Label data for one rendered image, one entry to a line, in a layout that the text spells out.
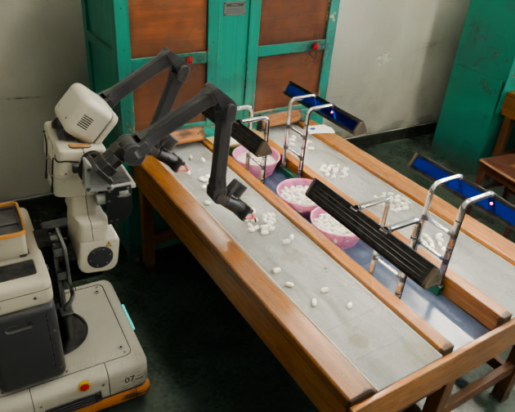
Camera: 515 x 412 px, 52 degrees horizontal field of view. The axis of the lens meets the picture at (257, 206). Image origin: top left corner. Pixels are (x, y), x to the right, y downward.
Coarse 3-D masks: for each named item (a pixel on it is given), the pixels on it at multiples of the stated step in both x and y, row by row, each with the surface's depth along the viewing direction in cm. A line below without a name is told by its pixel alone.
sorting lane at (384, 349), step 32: (192, 160) 288; (192, 192) 260; (256, 192) 264; (224, 224) 238; (256, 224) 240; (288, 224) 242; (256, 256) 220; (288, 256) 221; (320, 256) 223; (288, 288) 204; (320, 288) 206; (352, 288) 207; (320, 320) 190; (352, 320) 192; (384, 320) 193; (352, 352) 179; (384, 352) 180; (416, 352) 181; (384, 384) 168
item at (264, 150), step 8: (208, 112) 261; (232, 128) 245; (240, 128) 241; (248, 128) 238; (232, 136) 244; (240, 136) 240; (248, 136) 236; (256, 136) 233; (240, 144) 239; (248, 144) 235; (256, 144) 231; (264, 144) 229; (256, 152) 230; (264, 152) 231
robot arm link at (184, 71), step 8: (176, 72) 229; (184, 72) 221; (168, 80) 226; (176, 80) 224; (184, 80) 223; (168, 88) 225; (176, 88) 227; (168, 96) 227; (176, 96) 229; (160, 104) 228; (168, 104) 229; (160, 112) 229; (168, 112) 231; (152, 120) 232
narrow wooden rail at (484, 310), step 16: (272, 144) 307; (288, 160) 292; (304, 176) 282; (320, 176) 278; (448, 272) 216; (448, 288) 214; (464, 288) 208; (464, 304) 209; (480, 304) 202; (496, 304) 201; (480, 320) 204; (496, 320) 198
